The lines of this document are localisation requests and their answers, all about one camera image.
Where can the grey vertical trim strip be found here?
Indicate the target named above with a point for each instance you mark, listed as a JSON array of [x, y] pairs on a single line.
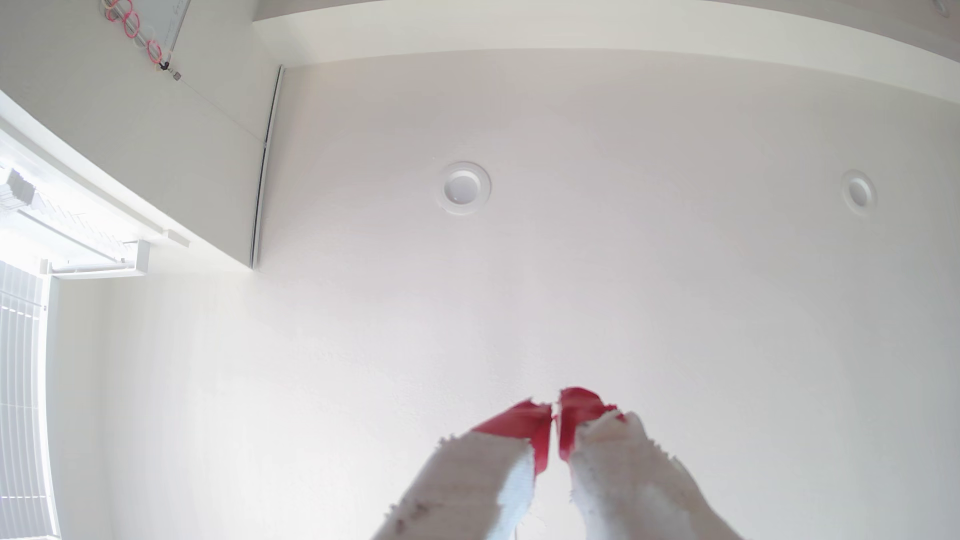
[[264, 165]]

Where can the white window blinds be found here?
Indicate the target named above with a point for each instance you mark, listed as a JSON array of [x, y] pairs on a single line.
[[21, 405]]

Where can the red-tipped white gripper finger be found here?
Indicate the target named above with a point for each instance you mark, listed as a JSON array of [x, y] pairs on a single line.
[[630, 480], [480, 480]]

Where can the round recessed ceiling light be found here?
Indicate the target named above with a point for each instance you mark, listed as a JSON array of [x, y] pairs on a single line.
[[463, 187], [859, 192]]

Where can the white framed board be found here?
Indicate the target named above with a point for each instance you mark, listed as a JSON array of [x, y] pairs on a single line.
[[161, 19]]

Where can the white blind headrail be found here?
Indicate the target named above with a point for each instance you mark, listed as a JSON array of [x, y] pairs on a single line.
[[82, 240]]

